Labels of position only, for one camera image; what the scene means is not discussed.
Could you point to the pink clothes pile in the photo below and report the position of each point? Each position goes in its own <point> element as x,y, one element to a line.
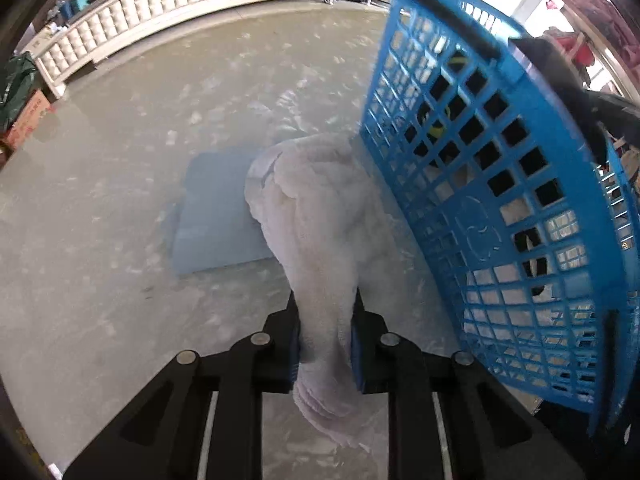
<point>590,0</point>

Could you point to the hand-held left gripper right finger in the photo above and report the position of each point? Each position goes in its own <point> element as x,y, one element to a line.
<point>356,360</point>

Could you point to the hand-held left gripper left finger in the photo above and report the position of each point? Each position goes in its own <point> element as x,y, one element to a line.
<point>294,355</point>

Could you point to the printed cardboard box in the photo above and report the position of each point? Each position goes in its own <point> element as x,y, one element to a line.
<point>30,120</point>

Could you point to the black plush toy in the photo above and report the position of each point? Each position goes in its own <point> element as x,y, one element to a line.
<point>505,181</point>

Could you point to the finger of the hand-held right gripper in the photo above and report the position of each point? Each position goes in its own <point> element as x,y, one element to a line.
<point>555,80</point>

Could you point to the white tufted television cabinet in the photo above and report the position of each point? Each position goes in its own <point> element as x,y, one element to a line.
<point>135,20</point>

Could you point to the white fluffy towel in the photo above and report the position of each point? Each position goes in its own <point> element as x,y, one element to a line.
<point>320,240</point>

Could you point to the blue plastic basket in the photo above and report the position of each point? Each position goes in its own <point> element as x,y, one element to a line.
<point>500,125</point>

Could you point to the light blue folded cloth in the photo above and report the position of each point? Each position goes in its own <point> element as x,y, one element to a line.
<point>215,210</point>

